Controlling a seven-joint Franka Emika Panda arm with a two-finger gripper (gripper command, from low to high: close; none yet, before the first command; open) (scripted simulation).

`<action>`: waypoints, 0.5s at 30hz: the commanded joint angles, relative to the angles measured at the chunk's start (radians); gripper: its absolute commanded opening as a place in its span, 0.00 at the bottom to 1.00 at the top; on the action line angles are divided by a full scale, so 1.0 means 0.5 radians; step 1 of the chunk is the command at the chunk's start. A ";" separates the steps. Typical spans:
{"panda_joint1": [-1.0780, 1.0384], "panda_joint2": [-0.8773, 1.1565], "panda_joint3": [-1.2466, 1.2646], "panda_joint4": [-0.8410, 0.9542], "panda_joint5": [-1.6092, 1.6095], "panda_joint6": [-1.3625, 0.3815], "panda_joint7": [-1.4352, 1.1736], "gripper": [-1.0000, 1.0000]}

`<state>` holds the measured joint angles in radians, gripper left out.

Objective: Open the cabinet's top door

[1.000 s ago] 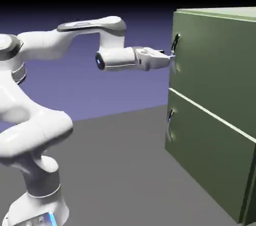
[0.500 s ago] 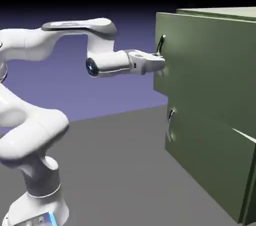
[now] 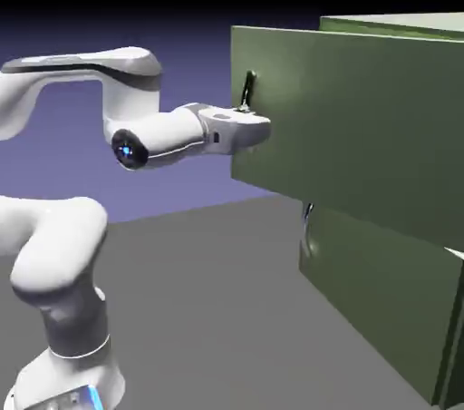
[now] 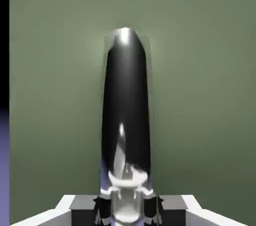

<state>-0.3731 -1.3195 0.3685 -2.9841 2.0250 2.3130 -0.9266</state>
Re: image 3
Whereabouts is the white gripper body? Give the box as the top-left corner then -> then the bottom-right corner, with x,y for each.
230,112 -> 272,157

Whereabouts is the dark metal door handle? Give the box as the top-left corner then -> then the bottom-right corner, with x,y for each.
235,70 -> 258,114

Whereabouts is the green cabinet door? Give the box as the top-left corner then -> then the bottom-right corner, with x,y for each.
298,203 -> 464,405
230,25 -> 464,254

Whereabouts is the silver metal door handle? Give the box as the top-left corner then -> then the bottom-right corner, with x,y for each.
302,201 -> 317,258

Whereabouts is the green cabinet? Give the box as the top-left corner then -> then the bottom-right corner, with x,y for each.
298,11 -> 464,410

